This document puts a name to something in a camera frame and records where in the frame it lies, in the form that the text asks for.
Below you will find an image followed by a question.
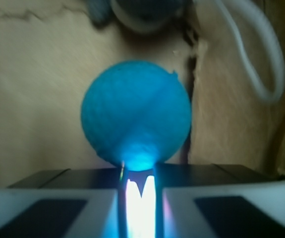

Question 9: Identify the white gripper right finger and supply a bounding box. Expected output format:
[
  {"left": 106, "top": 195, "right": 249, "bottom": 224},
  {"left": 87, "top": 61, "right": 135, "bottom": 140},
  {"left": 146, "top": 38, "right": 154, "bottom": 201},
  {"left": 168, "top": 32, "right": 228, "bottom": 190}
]
[{"left": 154, "top": 164, "right": 285, "bottom": 238}]

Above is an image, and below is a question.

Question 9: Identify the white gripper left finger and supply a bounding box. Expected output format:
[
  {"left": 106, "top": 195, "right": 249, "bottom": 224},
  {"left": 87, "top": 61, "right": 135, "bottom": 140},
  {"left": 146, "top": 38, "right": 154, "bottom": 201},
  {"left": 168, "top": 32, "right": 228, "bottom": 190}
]
[{"left": 0, "top": 168, "right": 122, "bottom": 238}]

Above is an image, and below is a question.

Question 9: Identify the blue dimpled ball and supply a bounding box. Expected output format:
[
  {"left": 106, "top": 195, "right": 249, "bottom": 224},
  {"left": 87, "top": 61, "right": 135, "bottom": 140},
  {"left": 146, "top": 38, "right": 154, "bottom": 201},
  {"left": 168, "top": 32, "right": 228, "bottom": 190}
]
[{"left": 80, "top": 60, "right": 191, "bottom": 171}]

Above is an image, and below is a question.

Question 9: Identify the brown paper bag tray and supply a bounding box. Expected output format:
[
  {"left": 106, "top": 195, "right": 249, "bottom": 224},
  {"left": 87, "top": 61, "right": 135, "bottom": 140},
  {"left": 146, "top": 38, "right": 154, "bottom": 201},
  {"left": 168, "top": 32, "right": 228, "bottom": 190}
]
[{"left": 0, "top": 0, "right": 285, "bottom": 187}]

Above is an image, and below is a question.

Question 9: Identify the grey plush elephant toy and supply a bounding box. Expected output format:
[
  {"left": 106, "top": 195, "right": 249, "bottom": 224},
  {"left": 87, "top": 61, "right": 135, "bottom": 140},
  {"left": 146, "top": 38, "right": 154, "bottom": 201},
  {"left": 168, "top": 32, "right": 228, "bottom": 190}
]
[{"left": 87, "top": 0, "right": 285, "bottom": 104}]

